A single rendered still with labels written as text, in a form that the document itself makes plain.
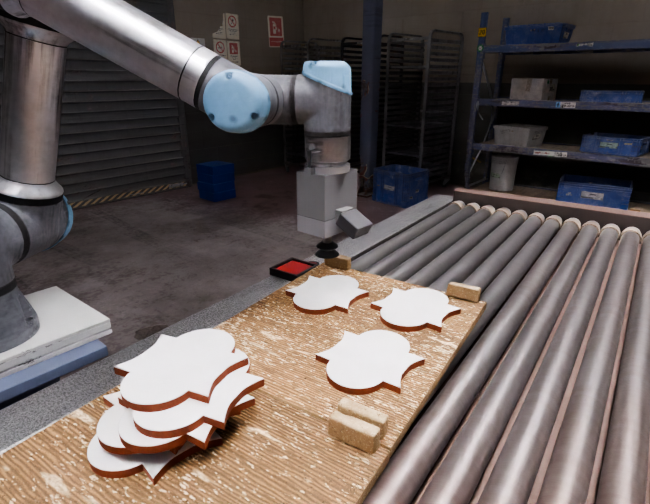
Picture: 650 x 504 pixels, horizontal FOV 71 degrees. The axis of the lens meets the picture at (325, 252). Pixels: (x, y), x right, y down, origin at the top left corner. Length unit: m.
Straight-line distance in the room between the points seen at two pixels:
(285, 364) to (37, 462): 0.30
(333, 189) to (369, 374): 0.30
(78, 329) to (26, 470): 0.36
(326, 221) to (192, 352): 0.30
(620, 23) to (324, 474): 5.39
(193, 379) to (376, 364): 0.25
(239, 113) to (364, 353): 0.36
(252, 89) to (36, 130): 0.45
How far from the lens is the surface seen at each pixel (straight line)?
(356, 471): 0.52
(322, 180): 0.72
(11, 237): 0.91
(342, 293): 0.83
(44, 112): 0.91
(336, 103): 0.72
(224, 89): 0.60
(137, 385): 0.55
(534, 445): 0.62
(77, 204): 5.52
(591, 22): 5.69
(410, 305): 0.80
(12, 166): 0.94
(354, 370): 0.63
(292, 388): 0.62
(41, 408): 0.72
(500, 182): 5.37
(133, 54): 0.66
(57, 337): 0.91
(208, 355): 0.57
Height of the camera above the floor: 1.31
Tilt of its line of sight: 21 degrees down
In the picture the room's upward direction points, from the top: straight up
